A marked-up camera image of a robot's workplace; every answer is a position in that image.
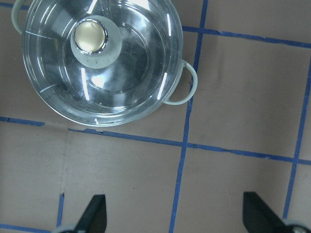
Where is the pale green cooking pot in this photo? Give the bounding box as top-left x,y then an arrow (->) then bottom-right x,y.
11,0 -> 198,128

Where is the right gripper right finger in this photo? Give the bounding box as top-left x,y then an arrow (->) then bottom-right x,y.
243,192 -> 296,233

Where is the glass pot lid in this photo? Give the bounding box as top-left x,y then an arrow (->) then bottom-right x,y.
21,0 -> 184,128

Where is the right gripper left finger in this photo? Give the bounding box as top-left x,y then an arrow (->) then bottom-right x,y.
73,194 -> 107,233

